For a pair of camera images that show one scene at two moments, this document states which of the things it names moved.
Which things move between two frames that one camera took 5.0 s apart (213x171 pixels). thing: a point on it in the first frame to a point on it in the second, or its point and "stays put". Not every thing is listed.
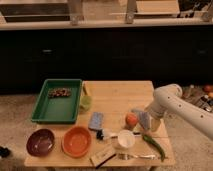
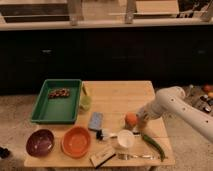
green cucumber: [154, 145] stays put
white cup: [126, 138] stays put
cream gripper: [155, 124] to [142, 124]
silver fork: [126, 156] stays put
